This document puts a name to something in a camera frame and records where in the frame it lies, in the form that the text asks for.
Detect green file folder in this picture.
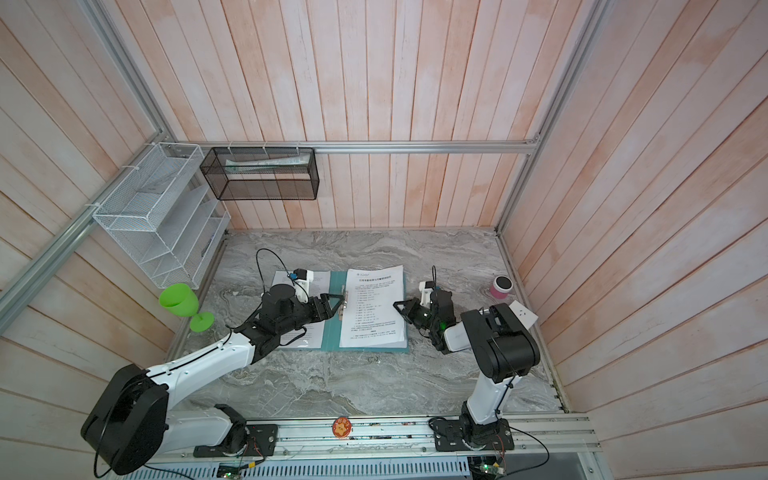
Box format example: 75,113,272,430
322,270,408,353

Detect printed paper stack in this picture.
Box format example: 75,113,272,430
339,265,408,350

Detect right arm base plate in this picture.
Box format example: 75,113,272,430
427,417,514,452

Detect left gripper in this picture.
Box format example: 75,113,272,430
278,293,345,334

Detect pink cylindrical speaker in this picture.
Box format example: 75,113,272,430
489,275,514,301

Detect green plastic goblet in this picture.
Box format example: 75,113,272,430
158,283,215,333

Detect black mesh basket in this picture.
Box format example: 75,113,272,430
200,146,320,201

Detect metal folder clip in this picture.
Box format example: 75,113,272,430
339,285,348,316

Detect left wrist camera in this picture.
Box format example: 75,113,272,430
288,269,314,303

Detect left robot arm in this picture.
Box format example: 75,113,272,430
81,284,344,475

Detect left camera cable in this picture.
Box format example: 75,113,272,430
255,247,295,295

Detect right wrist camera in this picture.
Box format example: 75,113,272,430
419,280,436,309

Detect printed paper sheet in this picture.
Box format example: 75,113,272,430
271,271,331,350

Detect aluminium front rail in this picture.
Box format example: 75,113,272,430
144,414,601,466

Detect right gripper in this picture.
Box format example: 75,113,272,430
394,298,440,333

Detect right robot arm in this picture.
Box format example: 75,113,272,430
393,287,541,452

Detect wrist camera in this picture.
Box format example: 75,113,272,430
288,269,314,303
419,280,436,309

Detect white wire mesh shelf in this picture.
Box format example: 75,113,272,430
94,143,230,290

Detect white power socket cube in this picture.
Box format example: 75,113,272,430
509,300,538,330

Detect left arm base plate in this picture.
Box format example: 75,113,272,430
193,424,279,458

